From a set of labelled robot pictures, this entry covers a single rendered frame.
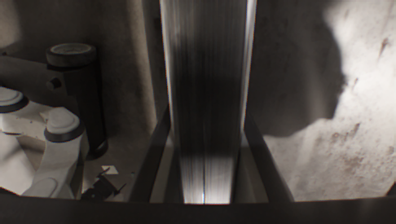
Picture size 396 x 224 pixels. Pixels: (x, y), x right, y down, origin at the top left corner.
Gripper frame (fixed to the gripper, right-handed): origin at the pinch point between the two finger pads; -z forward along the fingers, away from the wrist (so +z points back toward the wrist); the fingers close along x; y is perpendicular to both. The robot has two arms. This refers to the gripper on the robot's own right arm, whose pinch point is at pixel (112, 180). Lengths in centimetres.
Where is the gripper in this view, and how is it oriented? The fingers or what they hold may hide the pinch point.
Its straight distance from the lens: 105.3
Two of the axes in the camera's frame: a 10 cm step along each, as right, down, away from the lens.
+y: 5.6, -6.4, -5.2
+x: 7.4, 6.8, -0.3
